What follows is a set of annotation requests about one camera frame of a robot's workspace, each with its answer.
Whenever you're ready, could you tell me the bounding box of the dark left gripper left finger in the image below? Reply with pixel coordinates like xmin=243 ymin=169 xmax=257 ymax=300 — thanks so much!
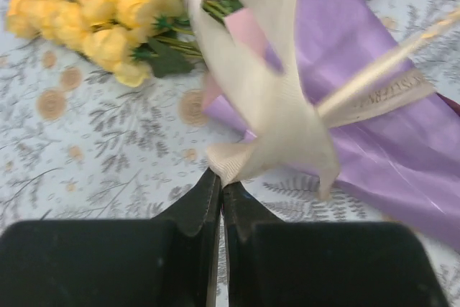
xmin=1 ymin=170 xmax=221 ymax=306

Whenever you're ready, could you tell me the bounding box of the purple and pink wrapping paper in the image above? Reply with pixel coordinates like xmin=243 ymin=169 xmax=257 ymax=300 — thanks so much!
xmin=207 ymin=0 xmax=459 ymax=248

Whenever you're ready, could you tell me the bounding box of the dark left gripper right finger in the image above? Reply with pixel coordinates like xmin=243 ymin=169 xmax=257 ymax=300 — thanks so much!
xmin=222 ymin=183 xmax=448 ymax=307

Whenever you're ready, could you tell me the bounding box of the yellow rose bunch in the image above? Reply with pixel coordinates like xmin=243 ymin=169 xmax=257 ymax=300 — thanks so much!
xmin=6 ymin=0 xmax=202 ymax=88

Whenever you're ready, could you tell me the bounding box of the floral patterned table mat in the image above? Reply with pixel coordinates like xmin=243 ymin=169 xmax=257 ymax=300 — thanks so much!
xmin=1 ymin=0 xmax=459 ymax=306

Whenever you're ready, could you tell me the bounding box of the cream printed ribbon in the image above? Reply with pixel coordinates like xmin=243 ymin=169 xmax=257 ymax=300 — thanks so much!
xmin=184 ymin=0 xmax=459 ymax=198

